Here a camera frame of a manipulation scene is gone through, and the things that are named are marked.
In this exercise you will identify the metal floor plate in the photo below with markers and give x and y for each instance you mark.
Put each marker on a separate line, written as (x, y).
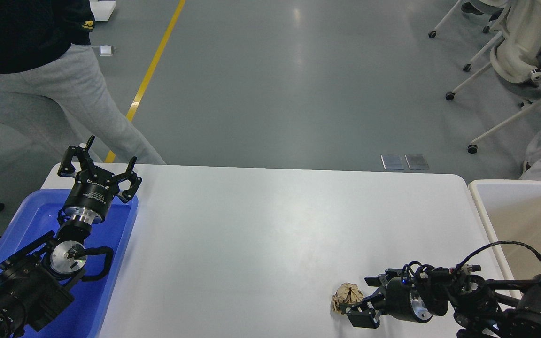
(416, 162)
(392, 162)

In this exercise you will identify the small grey floor device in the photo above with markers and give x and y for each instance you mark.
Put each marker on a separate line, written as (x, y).
(104, 50)

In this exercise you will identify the white plastic bin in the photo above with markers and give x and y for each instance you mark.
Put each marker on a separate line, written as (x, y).
(511, 211)

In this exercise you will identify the white office chair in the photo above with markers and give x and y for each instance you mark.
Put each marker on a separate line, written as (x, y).
(515, 60)

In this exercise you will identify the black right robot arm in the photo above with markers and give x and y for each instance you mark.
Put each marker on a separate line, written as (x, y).
(483, 308)

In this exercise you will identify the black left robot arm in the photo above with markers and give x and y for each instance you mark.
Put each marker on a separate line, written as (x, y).
(35, 281)

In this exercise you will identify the white box on floor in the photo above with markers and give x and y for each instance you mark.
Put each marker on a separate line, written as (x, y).
(102, 9)

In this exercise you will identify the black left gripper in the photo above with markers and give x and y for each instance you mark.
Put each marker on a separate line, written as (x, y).
(90, 193)

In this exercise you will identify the brown paper ball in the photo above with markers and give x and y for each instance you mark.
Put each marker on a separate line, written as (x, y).
(346, 295)

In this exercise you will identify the left metal floor plate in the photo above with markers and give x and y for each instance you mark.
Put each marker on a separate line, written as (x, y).
(392, 162)

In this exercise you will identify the person in grey trousers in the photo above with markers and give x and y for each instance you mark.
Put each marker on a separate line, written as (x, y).
(49, 72)

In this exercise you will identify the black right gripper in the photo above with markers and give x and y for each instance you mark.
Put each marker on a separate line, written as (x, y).
(403, 301)

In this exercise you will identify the right metal floor plate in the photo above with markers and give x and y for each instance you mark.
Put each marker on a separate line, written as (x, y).
(416, 162)

